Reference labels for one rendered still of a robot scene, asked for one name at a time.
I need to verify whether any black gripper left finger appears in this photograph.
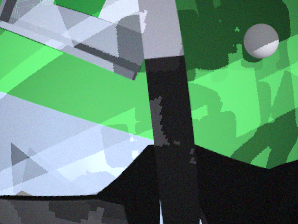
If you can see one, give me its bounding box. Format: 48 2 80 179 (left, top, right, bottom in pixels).
0 144 160 224

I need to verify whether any green flat mat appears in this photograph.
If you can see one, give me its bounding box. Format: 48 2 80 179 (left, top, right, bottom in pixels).
0 0 298 169

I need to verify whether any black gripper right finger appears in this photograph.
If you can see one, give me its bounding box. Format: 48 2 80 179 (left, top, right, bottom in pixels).
194 144 298 224

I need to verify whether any grey ball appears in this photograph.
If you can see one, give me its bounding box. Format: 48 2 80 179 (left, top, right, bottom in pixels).
243 23 279 59

